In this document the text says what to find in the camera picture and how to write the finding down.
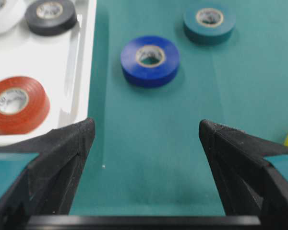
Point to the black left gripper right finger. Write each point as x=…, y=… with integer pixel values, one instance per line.
x=247, y=183

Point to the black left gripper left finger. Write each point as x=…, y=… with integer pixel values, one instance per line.
x=40, y=175

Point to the red tape roll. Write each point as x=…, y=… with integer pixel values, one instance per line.
x=24, y=105

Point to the blue tape roll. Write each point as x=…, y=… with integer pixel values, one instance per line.
x=149, y=61

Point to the black tape roll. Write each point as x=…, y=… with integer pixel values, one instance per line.
x=50, y=17

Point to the white tape roll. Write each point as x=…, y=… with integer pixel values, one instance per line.
x=11, y=12

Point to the white plastic tray case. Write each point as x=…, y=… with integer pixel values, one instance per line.
x=61, y=63

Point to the green tape roll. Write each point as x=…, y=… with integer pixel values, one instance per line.
x=208, y=23

